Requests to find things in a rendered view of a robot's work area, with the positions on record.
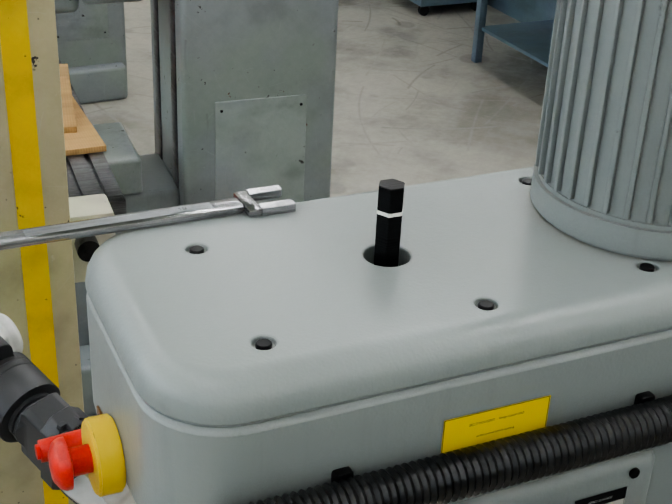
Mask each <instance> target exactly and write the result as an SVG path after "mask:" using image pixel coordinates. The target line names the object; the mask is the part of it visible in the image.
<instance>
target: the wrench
mask: <svg viewBox="0 0 672 504"><path fill-rule="evenodd" d="M281 196H282V188H281V187H280V186H279V185H274V186H267V187H260V188H254V189H247V190H246V191H239V192H234V193H233V198H227V199H221V200H214V201H207V202H201V203H194V204H187V205H180V206H174V207H167V208H160V209H153V210H147V211H140V212H133V213H126V214H120V215H113V216H106V217H99V218H93V219H86V220H79V221H73V222H66V223H59V224H52V225H46V226H39V227H32V228H25V229H19V230H12V231H5V232H0V250H6V249H13V248H19V247H26V246H32V245H39V244H45V243H52V242H58V241H65V240H71V239H77V238H84V237H90V236H97V235H103V234H110V233H116V232H123V231H129V230H136V229H142V228H149V227H155V226H162V225H168V224H175V223H181V222H188V221H194V220H201V219H207V218H213V217H220V216H226V215H233V214H239V213H243V212H245V213H246V214H247V215H248V217H256V216H261V215H262V216H268V215H275V214H281V213H288V212H294V211H296V203H295V202H294V201H293V200H289V199H286V200H280V201H273V202H267V203H260V204H257V203H256V202H255V201H259V200H266V199H272V198H279V197H281Z"/></svg>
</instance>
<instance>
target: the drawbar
mask: <svg viewBox="0 0 672 504"><path fill-rule="evenodd" d="M404 188H405V183H404V182H402V181H399V180H396V179H386V180H380V183H379V190H378V205H377V210H379V211H381V212H384V213H387V214H394V213H400V212H402V210H403V201H404ZM401 227H402V216H398V217H391V218H388V217H385V216H382V215H379V214H377V220H376V236H375V251H374V265H377V266H382V267H397V266H399V253H400V240H401Z"/></svg>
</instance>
